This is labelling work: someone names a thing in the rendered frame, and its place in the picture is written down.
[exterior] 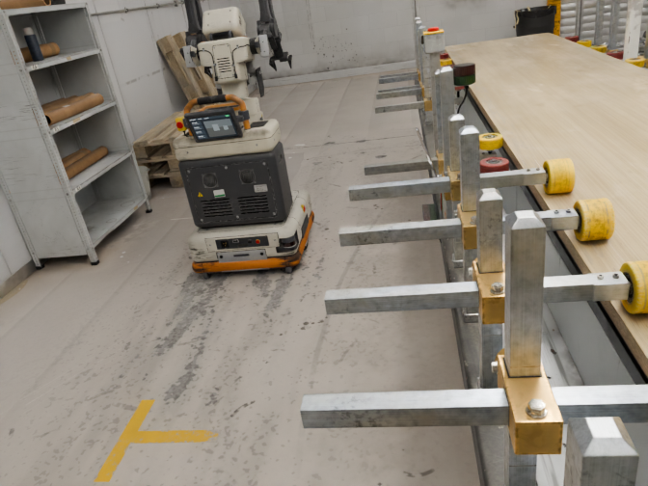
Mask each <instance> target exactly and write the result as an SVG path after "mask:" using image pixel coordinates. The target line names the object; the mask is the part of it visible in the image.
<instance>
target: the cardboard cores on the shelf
mask: <svg viewBox="0 0 648 486"><path fill-rule="evenodd" d="M40 50H41V53H42V56H43V58H48V57H52V56H56V55H58V54H59V53H60V48H59V46H58V44H56V43H55V42H49V43H44V44H40ZM20 51H21V53H22V56H23V59H24V61H25V63H28V62H32V61H33V59H32V56H31V54H30V51H29V48H28V47H24V48H20ZM103 102H104V98H103V96H102V95H101V94H94V93H87V94H83V95H80V96H77V95H73V96H70V97H68V98H64V97H62V98H60V99H57V100H54V101H51V102H48V103H46V104H43V105H42V106H41V108H42V110H43V112H44V115H45V117H46V120H47V123H48V126H50V125H52V124H55V123H57V122H61V121H63V120H65V119H68V118H70V117H73V116H75V115H77V114H80V113H82V112H84V111H87V110H89V109H91V108H94V107H96V106H98V105H100V104H102V103H103ZM107 154H108V148H107V147H105V146H101V147H99V148H97V149H95V150H93V151H90V150H89V149H86V148H81V149H80V150H78V151H76V152H74V153H72V154H70V155H69V156H67V157H65V158H63V159H62V162H63V165H64V168H65V170H66V173H67V177H68V180H70V179H71V178H73V177H74V176H76V175H78V174H79V173H81V172H82V171H84V170H85V169H87V168H89V167H90V166H92V165H93V164H94V163H95V162H97V161H98V160H100V159H101V158H103V157H104V156H106V155H107Z"/></svg>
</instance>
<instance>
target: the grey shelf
mask: <svg viewBox="0 0 648 486"><path fill-rule="evenodd" d="M84 9H85V11H84ZM86 16H87V17H86ZM37 17H38V18H37ZM87 18H88V20H87ZM38 20H39V21H38ZM30 21H31V22H30ZM36 21H37V22H36ZM88 21H89V23H88ZM89 24H90V26H89ZM37 25H38V26H37ZM28 27H32V28H33V30H34V33H35V35H36V37H37V40H38V43H39V44H44V43H49V42H55V43H56V44H58V46H59V48H60V53H59V54H58V55H56V56H52V57H48V58H44V60H42V61H37V62H33V61H32V62H28V63H25V61H24V59H23V56H22V53H21V51H20V48H24V47H28V45H27V43H26V40H25V38H24V34H23V31H22V28H28ZM90 28H91V29H90ZM91 31H92V32H91ZM42 33H43V34H42ZM92 34H93V35H92ZM43 36H44V37H43ZM93 37H94V38H93ZM95 47H96V48H95ZM10 50H11V51H10ZM11 53H12V54H11ZM97 53H98V54H97ZM19 54H20V55H19ZM12 55H13V56H12ZM98 55H99V57H98ZM99 59H100V60H99ZM22 62H23V63H22ZM100 62H101V63H100ZM14 63H15V64H14ZM101 65H102V66H101ZM102 68H103V69H102ZM55 69H56V70H55ZM56 71H57V73H56ZM103 71H104V72H103ZM57 74H58V76H57ZM104 74H105V75H104ZM58 77H59V78H58ZM105 77H106V79H105ZM50 78H51V79H50ZM59 80H60V81H59ZM106 80H107V82H106ZM60 83H61V84H60ZM107 83H108V85H107ZM61 86H62V87H61ZM108 86H109V88H108ZM109 90H110V91H109ZM63 91H64V92H63ZM55 92H56V93H55ZM87 93H94V94H101V95H102V96H103V98H104V102H103V103H102V104H100V105H98V106H96V107H94V108H91V109H89V110H87V111H84V112H82V113H80V114H77V115H75V116H73V117H70V118H68V119H65V120H63V121H59V122H57V123H55V124H52V125H50V126H48V123H47V120H46V117H45V115H44V112H43V110H42V108H41V106H42V105H43V104H46V103H48V102H51V101H54V100H57V99H60V98H62V97H65V98H68V97H70V96H73V95H77V96H80V95H85V94H87ZM110 93H111V94H110ZM64 94H65V95H64ZM111 96H112V97H111ZM112 98H113V100H112ZM114 105H115V106H114ZM115 108H116V110H115ZM32 109H33V110H32ZM36 110H37V111H36ZM33 111H34V113H33ZM116 111H117V113H116ZM34 114H35V115H34ZM117 114H118V115H117ZM35 116H36V117H35ZM118 117H119V118H118ZM38 124H39V125H38ZM75 127H76V128H75ZM76 129H77V131H76ZM74 131H75V132H74ZM69 132H70V133H69ZM77 132H78V134H77ZM122 133H123V134H122ZM75 134H76V135H75ZM70 135H71V136H70ZM78 135H79V136H78ZM123 136H124V137H123ZM79 138H80V139H79ZM77 139H78V140H77ZM80 141H81V142H80ZM78 142H79V143H78ZM125 142H126V143H125ZM81 144H82V145H81ZM126 145H127V146H126ZM101 146H105V147H107V148H108V154H107V155H106V156H104V157H103V158H101V159H100V160H98V161H97V162H95V163H94V164H93V165H92V166H90V167H89V168H87V169H85V170H84V171H82V172H81V173H79V174H78V175H76V176H74V177H73V178H71V179H70V180H68V176H67V173H66V170H65V168H64V165H63V162H62V159H63V158H65V157H67V156H69V155H70V154H72V153H74V152H76V151H78V150H80V149H82V147H83V148H85V149H89V150H90V151H93V150H95V149H97V148H99V147H101ZM127 148H128V149H127ZM130 157H131V159H130ZM131 160H132V162H131ZM60 162H61V163H60ZM132 163H133V165H132ZM53 164H54V166H53ZM61 165H62V166H61ZM57 166H58V167H57ZM54 167H55V168H54ZM133 167H134V168H133ZM62 168H63V169H62ZM55 170H56V171H55ZM134 170H135V171H134ZM56 172H57V174H56ZM135 173H136V175H135ZM136 176H137V177H136ZM137 178H138V180H137ZM59 179H60V181H59ZM60 182H61V183H60ZM138 182H139V183H138ZM0 184H1V186H2V188H3V191H4V193H5V195H6V198H7V200H8V202H9V205H10V207H11V209H12V212H13V215H14V217H15V219H16V221H17V224H18V226H19V228H20V230H21V233H22V235H23V237H24V240H25V242H26V244H27V247H28V249H29V251H30V254H31V256H32V258H33V261H34V262H35V264H36V269H37V270H41V269H42V268H44V267H45V266H44V264H40V262H39V260H38V258H48V257H71V256H83V255H86V254H88V256H89V259H90V261H91V265H98V264H99V259H98V258H97V255H96V252H95V246H96V245H98V244H99V243H100V242H101V241H102V239H103V238H104V237H105V236H106V235H107V234H108V233H110V232H111V231H112V230H114V229H115V228H117V227H118V226H119V225H120V224H121V223H122V222H123V221H124V220H125V219H127V218H128V217H129V216H130V215H131V214H132V213H133V212H134V211H135V210H136V209H138V208H139V207H140V206H141V205H142V204H143V203H145V204H146V207H147V210H146V213H151V212H152V209H151V208H150V204H149V199H148V196H147V192H146V189H145V186H144V183H143V180H142V177H141V174H140V171H139V168H138V164H137V161H136V158H135V155H134V151H133V148H132V146H131V143H130V139H129V136H128V133H127V130H126V126H125V123H124V120H123V117H122V111H121V108H120V105H119V103H118V99H117V96H116V93H115V90H114V86H113V83H112V80H111V77H110V73H109V70H108V67H107V65H106V61H105V58H104V55H103V52H102V48H101V45H100V42H99V39H98V36H97V32H96V29H95V25H94V21H93V18H92V15H91V12H90V8H89V5H88V2H83V3H72V4H62V5H51V6H40V7H30V8H19V9H8V10H0ZM61 184H62V185H61ZM139 185H140V186H139ZM96 187H97V189H96ZM140 188H141V190H140ZM90 189H91V190H90ZM9 190H10V191H9ZM97 190H98V191H97ZM141 191H142V193H141ZM98 193H99V194H98ZM142 194H143V196H142ZM86 251H87V252H86Z"/></svg>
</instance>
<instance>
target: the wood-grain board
mask: <svg viewBox="0 0 648 486"><path fill-rule="evenodd" d="M445 53H448V58H450V59H452V64H453V65H458V64H463V63H474V64H475V83H473V84H472V85H469V88H468V90H469V92H470V93H471V95H472V97H473V99H474V100H475V102H476V104H477V105H478V107H479V108H480V110H481V112H482V113H483V115H484V116H485V118H486V120H487V121H488V123H489V124H490V125H491V127H492V128H493V130H494V131H495V133H498V134H501V135H502V145H503V146H504V148H505V150H506V151H507V153H508V154H509V156H510V158H511V159H512V161H513V162H514V164H515V166H516V167H517V169H518V170H521V169H531V168H543V163H544V162H545V161H546V160H552V159H562V158H570V159H571V160H572V161H573V164H574V168H575V186H574V189H573V191H572V192H568V193H557V194H547V193H546V192H545V190H544V187H543V184H537V185H528V187H529V189H530V190H531V192H532V194H533V195H534V197H535V198H536V200H537V201H538V202H539V204H540V205H541V207H542V209H543V210H544V211H547V210H557V209H568V208H573V206H574V203H575V202H576V201H578V200H590V199H601V198H607V199H609V200H610V202H611V203H612V206H613V209H614V214H615V229H614V234H613V236H612V237H611V238H610V239H604V240H590V241H579V240H578V239H577V237H576V236H575V233H574V230H573V229H568V230H557V231H556V232H557V233H558V235H559V236H560V238H561V240H562V241H563V243H564V244H565V246H566V248H567V249H568V251H569V252H570V254H571V256H572V257H573V259H574V260H575V262H576V264H577V265H578V267H579V269H580V270H581V271H582V273H583V274H584V275H587V274H590V273H606V272H619V270H620V267H621V265H622V264H623V263H624V262H627V261H642V260H648V70H646V69H644V68H641V67H637V66H634V65H632V64H629V63H627V62H624V61H621V60H619V59H616V58H614V57H611V56H609V55H607V54H604V53H601V52H599V51H596V50H594V49H591V48H588V47H586V46H583V45H581V44H578V43H575V42H573V41H570V40H566V39H564V38H562V37H559V36H557V35H554V34H551V33H543V34H536V35H528V36H521V37H515V38H507V39H500V40H486V41H480V42H473V43H465V44H458V45H452V46H445ZM600 302H601V303H602V305H603V307H604V308H605V310H606V311H607V314H608V315H609V317H610V318H611V320H612V322H613V323H614V325H615V326H616V328H617V330H618V331H619V333H620V334H621V336H622V338H623V339H624V340H625V341H626V343H627V345H628V346H629V348H630V349H631V351H632V353H633V354H634V356H635V358H636V360H637V361H638V363H639V365H640V366H641V368H642V369H643V371H644V373H645V374H646V376H647V377H648V313H641V314H631V313H629V312H627V311H626V309H625V308H624V306H623V304H622V301H621V300H613V301H600Z"/></svg>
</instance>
